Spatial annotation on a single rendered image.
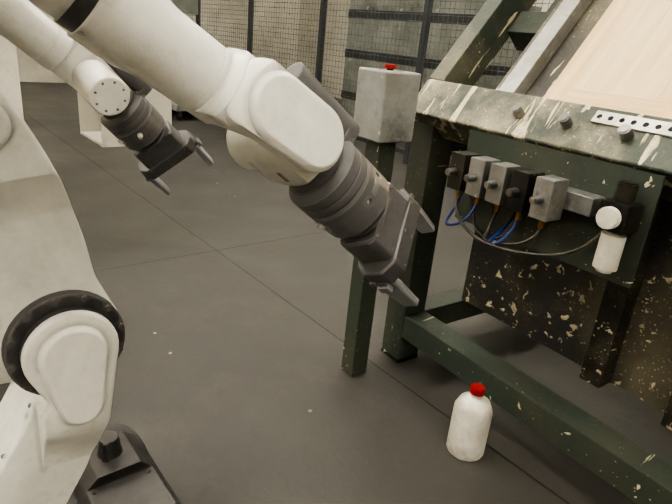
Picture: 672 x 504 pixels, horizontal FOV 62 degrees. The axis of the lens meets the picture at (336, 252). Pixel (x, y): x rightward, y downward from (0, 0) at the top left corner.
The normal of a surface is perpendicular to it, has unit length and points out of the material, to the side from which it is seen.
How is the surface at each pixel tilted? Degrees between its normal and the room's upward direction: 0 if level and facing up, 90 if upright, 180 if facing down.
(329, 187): 72
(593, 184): 90
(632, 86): 51
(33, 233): 90
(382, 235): 66
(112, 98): 101
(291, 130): 78
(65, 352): 90
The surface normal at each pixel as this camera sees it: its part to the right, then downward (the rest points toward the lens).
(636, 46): -0.58, -0.48
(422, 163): -0.82, 0.14
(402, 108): 0.57, 0.35
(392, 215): 0.75, -0.11
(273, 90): 0.65, 0.14
